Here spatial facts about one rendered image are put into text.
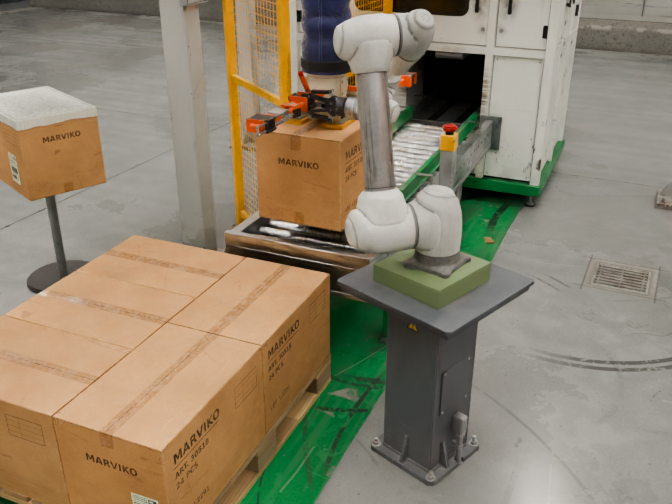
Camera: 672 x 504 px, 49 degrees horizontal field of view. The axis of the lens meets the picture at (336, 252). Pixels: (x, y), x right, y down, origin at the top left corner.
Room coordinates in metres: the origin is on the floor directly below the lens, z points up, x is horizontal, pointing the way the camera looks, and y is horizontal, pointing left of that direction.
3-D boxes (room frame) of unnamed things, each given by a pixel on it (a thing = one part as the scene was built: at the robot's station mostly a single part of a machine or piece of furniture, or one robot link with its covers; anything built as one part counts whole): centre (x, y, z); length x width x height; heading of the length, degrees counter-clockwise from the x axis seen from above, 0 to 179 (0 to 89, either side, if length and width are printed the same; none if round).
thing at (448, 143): (3.23, -0.51, 0.50); 0.07 x 0.07 x 1.00; 67
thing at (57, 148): (3.72, 1.54, 0.82); 0.60 x 0.40 x 0.40; 42
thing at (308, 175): (3.23, 0.04, 0.88); 0.60 x 0.40 x 0.40; 155
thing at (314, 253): (2.90, 0.18, 0.58); 0.70 x 0.03 x 0.06; 67
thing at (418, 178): (4.20, -0.67, 0.60); 1.60 x 0.10 x 0.09; 157
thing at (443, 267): (2.32, -0.36, 0.85); 0.22 x 0.18 x 0.06; 143
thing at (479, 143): (3.85, -0.59, 0.50); 2.31 x 0.05 x 0.19; 157
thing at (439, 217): (2.30, -0.34, 0.98); 0.18 x 0.16 x 0.22; 105
